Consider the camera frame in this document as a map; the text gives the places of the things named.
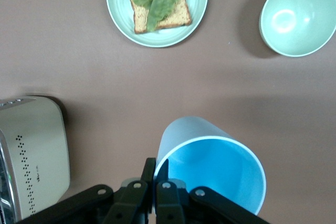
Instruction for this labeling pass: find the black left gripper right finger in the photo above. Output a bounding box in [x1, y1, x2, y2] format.
[154, 158, 270, 224]

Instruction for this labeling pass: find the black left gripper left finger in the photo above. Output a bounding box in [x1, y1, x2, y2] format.
[15, 157, 158, 224]

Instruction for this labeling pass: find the pale green bowl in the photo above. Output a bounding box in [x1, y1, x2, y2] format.
[258, 0, 336, 58]

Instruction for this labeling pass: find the pale green plate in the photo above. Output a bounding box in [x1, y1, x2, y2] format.
[106, 0, 209, 48]

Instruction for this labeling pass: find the brown bread slice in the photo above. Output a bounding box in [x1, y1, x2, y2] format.
[127, 0, 194, 35]

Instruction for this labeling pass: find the beige and chrome toaster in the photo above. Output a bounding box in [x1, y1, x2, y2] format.
[0, 95, 71, 223]

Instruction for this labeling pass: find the light blue plastic cup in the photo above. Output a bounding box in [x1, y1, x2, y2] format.
[153, 115, 267, 216]

